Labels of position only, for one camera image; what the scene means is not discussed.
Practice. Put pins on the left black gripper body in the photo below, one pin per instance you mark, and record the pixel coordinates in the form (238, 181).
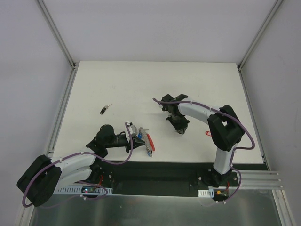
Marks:
(129, 143)

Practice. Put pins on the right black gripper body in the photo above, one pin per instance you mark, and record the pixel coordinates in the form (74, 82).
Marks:
(178, 122)

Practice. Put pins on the red handled keyring carabiner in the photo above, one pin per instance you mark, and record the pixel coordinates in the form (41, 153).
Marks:
(145, 136)

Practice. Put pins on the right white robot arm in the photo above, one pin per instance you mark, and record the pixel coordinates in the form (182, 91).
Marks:
(224, 128)

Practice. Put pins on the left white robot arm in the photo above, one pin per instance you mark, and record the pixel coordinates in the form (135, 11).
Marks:
(46, 175)

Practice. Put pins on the left black tag key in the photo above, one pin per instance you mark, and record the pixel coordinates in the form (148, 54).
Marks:
(104, 109)

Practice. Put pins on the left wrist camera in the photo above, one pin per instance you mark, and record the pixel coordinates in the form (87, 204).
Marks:
(130, 130)

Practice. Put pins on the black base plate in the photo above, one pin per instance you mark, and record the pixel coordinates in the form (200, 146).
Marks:
(153, 178)

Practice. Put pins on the right grey cable duct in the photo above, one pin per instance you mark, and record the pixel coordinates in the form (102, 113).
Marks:
(206, 193)

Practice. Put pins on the grey cable duct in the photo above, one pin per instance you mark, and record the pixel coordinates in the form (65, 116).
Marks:
(88, 190)
(206, 193)

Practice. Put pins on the left grey cable duct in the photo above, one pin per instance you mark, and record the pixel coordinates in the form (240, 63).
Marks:
(88, 190)

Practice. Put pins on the aluminium front rail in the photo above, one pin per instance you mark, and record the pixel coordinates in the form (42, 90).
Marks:
(261, 180)

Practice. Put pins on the right aluminium frame post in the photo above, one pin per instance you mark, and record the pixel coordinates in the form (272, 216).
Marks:
(265, 24)

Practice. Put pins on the aluminium frame post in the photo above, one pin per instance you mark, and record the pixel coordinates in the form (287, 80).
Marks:
(265, 24)
(55, 32)

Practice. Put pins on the left aluminium frame post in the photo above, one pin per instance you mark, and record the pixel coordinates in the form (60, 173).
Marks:
(55, 32)

